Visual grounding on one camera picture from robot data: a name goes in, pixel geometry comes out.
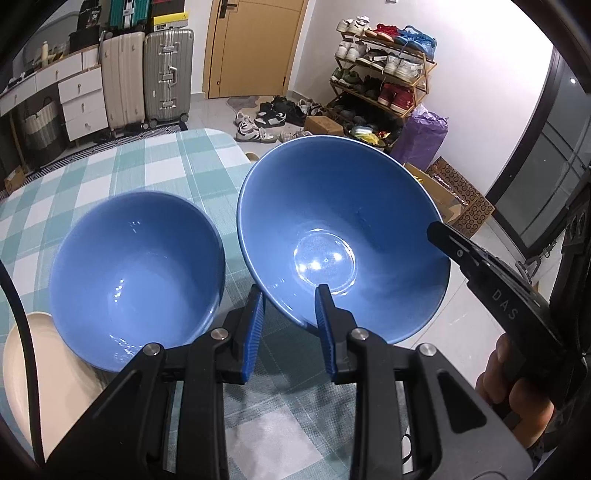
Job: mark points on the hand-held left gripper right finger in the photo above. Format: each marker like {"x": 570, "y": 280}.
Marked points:
{"x": 323, "y": 334}

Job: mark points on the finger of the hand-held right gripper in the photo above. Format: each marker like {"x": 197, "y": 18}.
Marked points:
{"x": 455, "y": 244}

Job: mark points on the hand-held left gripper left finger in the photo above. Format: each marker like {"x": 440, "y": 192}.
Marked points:
{"x": 253, "y": 339}

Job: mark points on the blue bowl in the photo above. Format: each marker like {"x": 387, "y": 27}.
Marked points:
{"x": 341, "y": 207}
{"x": 134, "y": 267}

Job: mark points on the person's right hand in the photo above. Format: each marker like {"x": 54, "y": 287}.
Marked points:
{"x": 517, "y": 406}

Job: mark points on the patterned cardboard box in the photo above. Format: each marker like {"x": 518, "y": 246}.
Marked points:
{"x": 466, "y": 198}

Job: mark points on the open cardboard box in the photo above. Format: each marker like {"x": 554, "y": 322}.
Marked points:
{"x": 434, "y": 194}

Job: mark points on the purple plastic bag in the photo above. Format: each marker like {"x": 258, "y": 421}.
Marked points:
{"x": 425, "y": 136}

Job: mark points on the dark glass door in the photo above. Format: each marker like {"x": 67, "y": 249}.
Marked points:
{"x": 540, "y": 152}

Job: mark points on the yellow snack packet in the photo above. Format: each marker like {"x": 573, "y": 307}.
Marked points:
{"x": 369, "y": 137}

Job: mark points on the kraft cardboard box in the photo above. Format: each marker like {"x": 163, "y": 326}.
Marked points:
{"x": 323, "y": 125}

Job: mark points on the wooden shoe rack with shoes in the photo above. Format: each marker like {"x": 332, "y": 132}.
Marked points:
{"x": 392, "y": 64}

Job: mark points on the teal plaid tablecloth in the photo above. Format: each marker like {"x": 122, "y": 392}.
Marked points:
{"x": 175, "y": 161}

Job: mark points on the cream round plate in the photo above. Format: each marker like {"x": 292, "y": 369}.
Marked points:
{"x": 51, "y": 369}

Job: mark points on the cluster of loose sneakers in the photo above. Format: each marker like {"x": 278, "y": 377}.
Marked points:
{"x": 268, "y": 120}

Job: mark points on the grey door mat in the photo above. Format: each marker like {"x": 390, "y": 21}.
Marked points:
{"x": 242, "y": 102}

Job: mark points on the silver suitcase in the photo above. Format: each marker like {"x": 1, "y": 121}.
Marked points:
{"x": 168, "y": 78}

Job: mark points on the wooden door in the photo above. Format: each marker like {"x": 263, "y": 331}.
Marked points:
{"x": 254, "y": 50}

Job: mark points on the small cardboard box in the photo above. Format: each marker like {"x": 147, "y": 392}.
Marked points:
{"x": 14, "y": 180}

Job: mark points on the beige suitcase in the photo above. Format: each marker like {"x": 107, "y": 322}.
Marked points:
{"x": 122, "y": 83}

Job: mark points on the grey white woven basket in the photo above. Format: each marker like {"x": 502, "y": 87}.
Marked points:
{"x": 44, "y": 134}

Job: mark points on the white vanity desk with drawers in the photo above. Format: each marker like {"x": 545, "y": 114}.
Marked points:
{"x": 81, "y": 101}

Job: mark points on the yellow black shoe box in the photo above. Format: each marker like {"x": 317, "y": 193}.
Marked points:
{"x": 171, "y": 22}

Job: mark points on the teal suitcase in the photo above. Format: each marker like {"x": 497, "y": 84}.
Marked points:
{"x": 129, "y": 7}

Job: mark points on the white bottle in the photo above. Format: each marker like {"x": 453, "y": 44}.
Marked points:
{"x": 44, "y": 51}

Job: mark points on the black bag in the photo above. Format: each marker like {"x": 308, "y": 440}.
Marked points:
{"x": 90, "y": 23}

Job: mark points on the arched grey mirror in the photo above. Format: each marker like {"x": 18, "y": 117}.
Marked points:
{"x": 32, "y": 37}

